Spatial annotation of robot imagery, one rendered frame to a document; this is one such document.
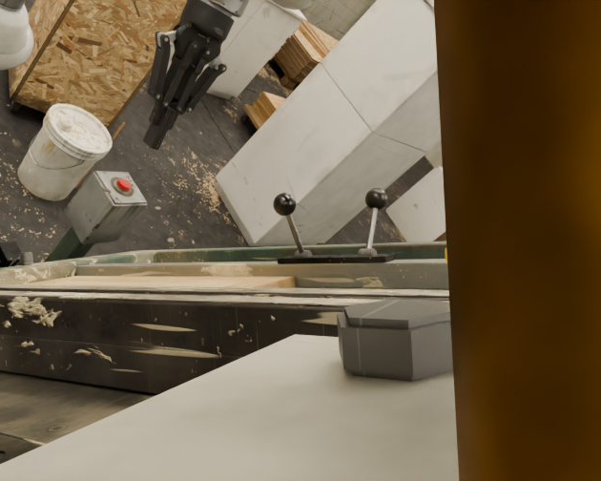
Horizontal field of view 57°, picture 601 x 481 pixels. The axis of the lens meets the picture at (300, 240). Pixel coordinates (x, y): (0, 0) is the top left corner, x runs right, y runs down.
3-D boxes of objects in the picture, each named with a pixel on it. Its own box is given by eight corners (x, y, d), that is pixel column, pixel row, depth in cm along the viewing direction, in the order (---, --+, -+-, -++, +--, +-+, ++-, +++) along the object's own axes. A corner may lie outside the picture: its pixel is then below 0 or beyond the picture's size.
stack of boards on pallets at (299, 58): (343, 77, 849) (364, 55, 829) (380, 126, 815) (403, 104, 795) (240, 26, 645) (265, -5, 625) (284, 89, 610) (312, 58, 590)
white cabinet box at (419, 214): (402, 212, 625) (451, 170, 594) (431, 253, 606) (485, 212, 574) (384, 210, 588) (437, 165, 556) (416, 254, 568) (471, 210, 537)
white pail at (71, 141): (64, 161, 282) (111, 95, 261) (86, 207, 272) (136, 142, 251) (2, 154, 256) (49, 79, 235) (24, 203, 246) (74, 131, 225)
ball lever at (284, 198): (300, 255, 98) (276, 189, 92) (319, 255, 96) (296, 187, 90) (291, 268, 95) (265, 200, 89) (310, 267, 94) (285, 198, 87)
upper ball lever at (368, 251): (360, 265, 91) (371, 195, 96) (382, 265, 89) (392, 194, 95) (351, 257, 88) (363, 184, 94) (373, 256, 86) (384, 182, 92)
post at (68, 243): (-15, 353, 191) (93, 219, 158) (-9, 367, 190) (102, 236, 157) (-33, 358, 186) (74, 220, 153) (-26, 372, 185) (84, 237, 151)
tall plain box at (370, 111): (283, 190, 444) (455, 20, 366) (321, 250, 424) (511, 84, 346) (205, 179, 369) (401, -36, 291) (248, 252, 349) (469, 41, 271)
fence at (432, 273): (95, 281, 127) (93, 263, 126) (545, 284, 79) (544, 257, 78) (76, 283, 122) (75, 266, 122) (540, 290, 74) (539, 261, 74)
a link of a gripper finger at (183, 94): (193, 39, 87) (199, 43, 88) (165, 105, 90) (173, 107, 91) (205, 47, 85) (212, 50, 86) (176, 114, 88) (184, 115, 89)
